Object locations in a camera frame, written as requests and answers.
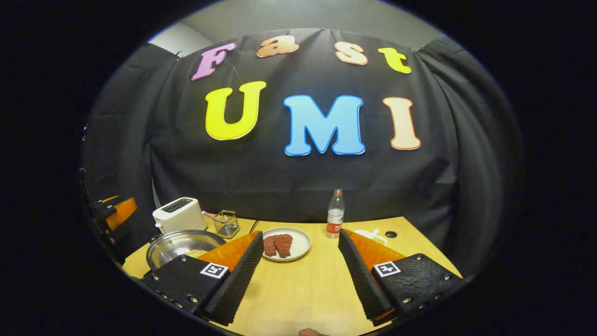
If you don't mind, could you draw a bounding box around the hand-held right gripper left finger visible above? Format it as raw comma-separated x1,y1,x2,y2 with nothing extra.
140,230,265,326

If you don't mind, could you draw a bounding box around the black backdrop cloth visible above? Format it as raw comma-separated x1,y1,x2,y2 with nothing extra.
82,28,523,276

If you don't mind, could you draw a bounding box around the plastic bottle with red label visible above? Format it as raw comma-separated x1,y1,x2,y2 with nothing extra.
326,189,346,239

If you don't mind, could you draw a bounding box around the stainless steel pot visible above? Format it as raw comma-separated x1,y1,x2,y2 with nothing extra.
146,230,228,271

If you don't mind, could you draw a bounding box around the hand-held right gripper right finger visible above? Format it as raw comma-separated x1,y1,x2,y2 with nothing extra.
338,229,463,326

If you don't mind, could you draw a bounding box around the white toaster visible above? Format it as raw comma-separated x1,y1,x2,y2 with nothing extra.
153,197,208,235

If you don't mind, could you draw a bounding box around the metal wire utensil holder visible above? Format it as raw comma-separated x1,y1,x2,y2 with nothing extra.
214,210,240,239

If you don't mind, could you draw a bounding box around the white round plate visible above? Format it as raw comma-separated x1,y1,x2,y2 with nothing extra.
261,227,312,262

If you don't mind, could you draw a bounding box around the white divided dish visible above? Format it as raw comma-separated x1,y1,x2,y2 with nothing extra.
353,228,389,246

